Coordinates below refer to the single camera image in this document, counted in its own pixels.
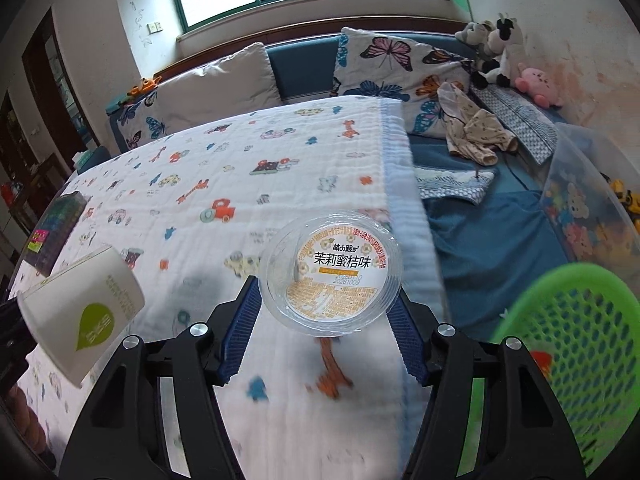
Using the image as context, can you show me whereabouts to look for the blue grey patterned cloth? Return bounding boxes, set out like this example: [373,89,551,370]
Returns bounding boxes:
[412,165,499,207]

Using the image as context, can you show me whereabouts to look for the beige baby clothes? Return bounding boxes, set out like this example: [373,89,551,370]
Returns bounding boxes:
[436,82,522,167]

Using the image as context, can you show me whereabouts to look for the white butterfly print pillow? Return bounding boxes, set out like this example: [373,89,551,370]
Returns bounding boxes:
[112,42,284,154]

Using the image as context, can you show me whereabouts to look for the colourful cartoon toy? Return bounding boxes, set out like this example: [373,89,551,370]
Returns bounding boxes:
[545,180,603,261]

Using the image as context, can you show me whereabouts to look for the grey plush toy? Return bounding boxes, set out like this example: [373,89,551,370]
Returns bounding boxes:
[454,21,497,72]

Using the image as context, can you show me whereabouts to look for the black white cow plush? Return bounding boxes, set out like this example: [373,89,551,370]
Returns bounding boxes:
[470,12,526,92]

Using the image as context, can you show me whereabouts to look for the white paper cup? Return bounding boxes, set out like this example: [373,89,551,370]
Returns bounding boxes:
[16,245,146,387]

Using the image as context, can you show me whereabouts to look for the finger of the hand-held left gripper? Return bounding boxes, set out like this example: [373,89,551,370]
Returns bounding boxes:
[0,302,49,397]

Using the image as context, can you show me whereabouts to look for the person's left hand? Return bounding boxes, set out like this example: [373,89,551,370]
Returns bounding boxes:
[0,385,45,444]

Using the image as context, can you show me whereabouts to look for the grey patterned cushion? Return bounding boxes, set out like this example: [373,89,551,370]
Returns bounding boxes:
[469,85,559,166]

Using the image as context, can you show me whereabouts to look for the orange toy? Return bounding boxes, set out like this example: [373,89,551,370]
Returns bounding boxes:
[126,75,164,99]

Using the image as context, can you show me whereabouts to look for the green plastic basket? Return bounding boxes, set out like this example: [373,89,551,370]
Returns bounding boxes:
[491,262,640,480]

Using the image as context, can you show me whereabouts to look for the clear plastic storage box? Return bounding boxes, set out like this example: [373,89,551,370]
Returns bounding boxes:
[542,122,640,282]

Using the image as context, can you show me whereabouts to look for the blue sofa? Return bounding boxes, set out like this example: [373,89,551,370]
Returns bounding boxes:
[106,30,501,161]

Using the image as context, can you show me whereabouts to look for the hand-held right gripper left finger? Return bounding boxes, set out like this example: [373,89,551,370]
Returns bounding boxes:
[60,276,262,480]

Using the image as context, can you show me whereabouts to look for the yellow toy vehicles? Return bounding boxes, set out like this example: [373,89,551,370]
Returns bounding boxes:
[599,174,640,233]

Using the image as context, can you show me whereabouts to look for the dark wooden cabinet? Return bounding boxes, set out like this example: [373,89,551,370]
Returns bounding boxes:
[0,6,102,241]

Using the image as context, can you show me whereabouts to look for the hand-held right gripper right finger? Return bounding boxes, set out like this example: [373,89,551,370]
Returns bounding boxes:
[386,294,586,480]

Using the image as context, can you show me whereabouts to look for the dark transparent box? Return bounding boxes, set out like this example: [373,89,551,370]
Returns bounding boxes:
[22,190,92,279]

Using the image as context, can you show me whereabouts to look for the pink plush toy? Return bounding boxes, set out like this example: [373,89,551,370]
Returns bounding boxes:
[515,62,566,109]

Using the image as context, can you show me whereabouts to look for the printed blanket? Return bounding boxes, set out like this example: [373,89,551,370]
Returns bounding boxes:
[9,95,447,480]

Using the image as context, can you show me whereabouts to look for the red striped snack bag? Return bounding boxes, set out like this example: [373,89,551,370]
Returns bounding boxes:
[529,349,557,382]

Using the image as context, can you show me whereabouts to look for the clear round container yellow label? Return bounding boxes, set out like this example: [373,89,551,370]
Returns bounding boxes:
[258,211,405,337]

